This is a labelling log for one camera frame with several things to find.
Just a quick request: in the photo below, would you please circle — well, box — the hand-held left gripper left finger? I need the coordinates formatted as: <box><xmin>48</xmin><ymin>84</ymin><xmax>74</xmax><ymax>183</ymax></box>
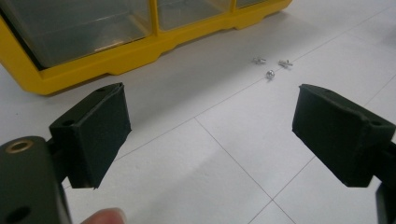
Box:
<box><xmin>49</xmin><ymin>81</ymin><xmax>133</xmax><ymax>189</ymax></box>

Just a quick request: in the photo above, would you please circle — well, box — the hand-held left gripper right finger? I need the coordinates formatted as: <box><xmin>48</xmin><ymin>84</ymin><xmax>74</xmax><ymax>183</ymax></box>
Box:
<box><xmin>291</xmin><ymin>83</ymin><xmax>396</xmax><ymax>189</ymax></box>

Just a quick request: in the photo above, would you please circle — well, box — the yellow black organizer cabinet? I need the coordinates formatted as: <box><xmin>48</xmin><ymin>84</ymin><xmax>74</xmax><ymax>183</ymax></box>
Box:
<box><xmin>0</xmin><ymin>0</ymin><xmax>293</xmax><ymax>96</ymax></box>

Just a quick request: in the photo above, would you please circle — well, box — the set of clear drawers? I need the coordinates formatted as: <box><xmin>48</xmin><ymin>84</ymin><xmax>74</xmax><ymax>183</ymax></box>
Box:
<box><xmin>0</xmin><ymin>0</ymin><xmax>273</xmax><ymax>70</ymax></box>

